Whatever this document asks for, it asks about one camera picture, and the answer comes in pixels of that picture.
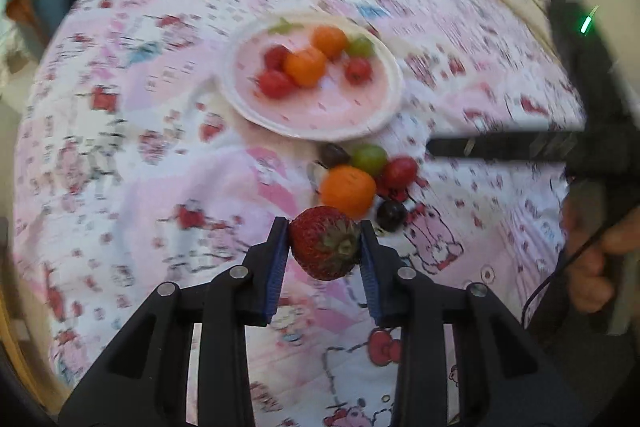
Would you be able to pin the red cherry tomato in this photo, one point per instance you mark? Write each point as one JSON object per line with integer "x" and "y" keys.
{"x": 400, "y": 172}
{"x": 358, "y": 70}
{"x": 276, "y": 57}

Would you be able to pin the dark purple grape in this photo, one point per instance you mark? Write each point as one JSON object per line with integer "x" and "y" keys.
{"x": 391, "y": 214}
{"x": 334, "y": 154}

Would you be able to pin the person's right hand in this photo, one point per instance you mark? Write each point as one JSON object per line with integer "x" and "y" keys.
{"x": 585, "y": 257}

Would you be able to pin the small red strawberry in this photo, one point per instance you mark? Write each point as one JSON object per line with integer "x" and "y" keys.
{"x": 274, "y": 83}

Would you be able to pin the pink cartoon cat bedsheet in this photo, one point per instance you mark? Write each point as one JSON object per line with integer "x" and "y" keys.
{"x": 150, "y": 157}

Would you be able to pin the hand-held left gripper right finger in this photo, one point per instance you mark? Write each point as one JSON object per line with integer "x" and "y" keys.
{"x": 371, "y": 282}

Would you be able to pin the large orange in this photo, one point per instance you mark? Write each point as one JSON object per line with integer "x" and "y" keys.
{"x": 305, "y": 67}

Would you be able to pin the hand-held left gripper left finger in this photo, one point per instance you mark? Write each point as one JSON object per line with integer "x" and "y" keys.
{"x": 276, "y": 277}

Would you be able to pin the pink strawberry-pattern plate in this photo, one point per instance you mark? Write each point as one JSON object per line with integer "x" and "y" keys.
{"x": 325, "y": 112}

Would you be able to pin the large red strawberry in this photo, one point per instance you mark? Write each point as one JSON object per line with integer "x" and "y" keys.
{"x": 320, "y": 247}

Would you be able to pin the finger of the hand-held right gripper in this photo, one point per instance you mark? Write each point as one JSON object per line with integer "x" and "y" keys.
{"x": 500, "y": 146}

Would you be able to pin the green grape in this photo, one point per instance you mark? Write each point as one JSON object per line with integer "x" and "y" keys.
{"x": 361, "y": 47}
{"x": 369, "y": 157}

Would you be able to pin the small orange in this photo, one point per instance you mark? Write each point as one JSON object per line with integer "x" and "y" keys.
{"x": 330, "y": 41}
{"x": 348, "y": 191}

